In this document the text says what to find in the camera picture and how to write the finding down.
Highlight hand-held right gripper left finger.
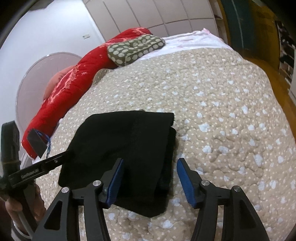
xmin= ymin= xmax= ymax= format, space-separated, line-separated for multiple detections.
xmin=32 ymin=158 xmax=125 ymax=241

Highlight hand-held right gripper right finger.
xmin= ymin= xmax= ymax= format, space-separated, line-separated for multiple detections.
xmin=177 ymin=158 xmax=270 ymax=241

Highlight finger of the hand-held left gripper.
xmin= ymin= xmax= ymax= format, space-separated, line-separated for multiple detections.
xmin=42 ymin=150 xmax=75 ymax=172

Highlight black pants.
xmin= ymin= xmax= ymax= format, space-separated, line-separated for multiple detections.
xmin=58 ymin=111 xmax=177 ymax=218

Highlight person's left hand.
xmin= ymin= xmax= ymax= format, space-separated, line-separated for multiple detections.
xmin=5 ymin=183 xmax=47 ymax=233

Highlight beige dotted quilted blanket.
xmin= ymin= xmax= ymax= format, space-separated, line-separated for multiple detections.
xmin=35 ymin=47 xmax=296 ymax=241

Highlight red embroidered quilt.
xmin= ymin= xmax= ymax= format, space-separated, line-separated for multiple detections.
xmin=22 ymin=28 xmax=154 ymax=160

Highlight pink pillow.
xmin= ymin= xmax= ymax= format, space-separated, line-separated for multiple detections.
xmin=44 ymin=65 xmax=75 ymax=100

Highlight green patterned pillow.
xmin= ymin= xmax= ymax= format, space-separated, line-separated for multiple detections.
xmin=107 ymin=34 xmax=166 ymax=67

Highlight white bed sheet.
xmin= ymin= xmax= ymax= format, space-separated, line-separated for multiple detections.
xmin=139 ymin=28 xmax=226 ymax=61

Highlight white board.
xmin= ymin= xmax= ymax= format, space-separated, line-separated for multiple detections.
xmin=287 ymin=67 xmax=296 ymax=103

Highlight cluttered shoe rack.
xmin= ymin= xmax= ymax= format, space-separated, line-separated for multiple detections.
xmin=275 ymin=20 xmax=296 ymax=82

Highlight teal door panel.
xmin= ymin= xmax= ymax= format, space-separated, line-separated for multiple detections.
xmin=220 ymin=0 xmax=255 ymax=51

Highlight white glossy wardrobe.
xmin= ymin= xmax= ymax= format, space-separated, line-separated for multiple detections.
xmin=83 ymin=0 xmax=221 ymax=45

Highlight yellow wooden door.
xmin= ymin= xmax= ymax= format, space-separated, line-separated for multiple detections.
xmin=249 ymin=0 xmax=278 ymax=66

